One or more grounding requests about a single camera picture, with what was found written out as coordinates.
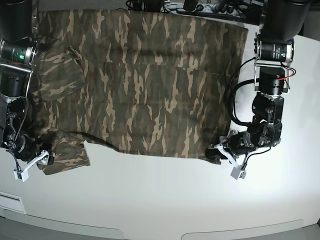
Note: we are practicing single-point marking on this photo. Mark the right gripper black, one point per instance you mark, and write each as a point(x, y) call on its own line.
point(25, 149)

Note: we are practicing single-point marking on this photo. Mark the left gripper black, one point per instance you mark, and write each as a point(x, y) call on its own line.
point(231, 147)

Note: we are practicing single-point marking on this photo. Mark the camouflage T-shirt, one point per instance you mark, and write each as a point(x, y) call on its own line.
point(141, 83)

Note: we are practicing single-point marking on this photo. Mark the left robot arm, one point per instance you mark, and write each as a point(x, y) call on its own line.
point(274, 52)

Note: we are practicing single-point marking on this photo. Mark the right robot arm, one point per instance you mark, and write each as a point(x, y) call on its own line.
point(18, 49)

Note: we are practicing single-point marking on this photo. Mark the white label on table edge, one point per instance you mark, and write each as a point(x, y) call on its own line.
point(12, 203)

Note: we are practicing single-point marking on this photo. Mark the black equipment clutter behind table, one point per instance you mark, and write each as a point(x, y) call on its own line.
point(246, 11)

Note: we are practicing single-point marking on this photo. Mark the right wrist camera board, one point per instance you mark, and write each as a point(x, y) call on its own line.
point(22, 174)

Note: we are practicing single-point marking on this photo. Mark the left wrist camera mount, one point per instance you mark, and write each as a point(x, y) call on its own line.
point(238, 172)

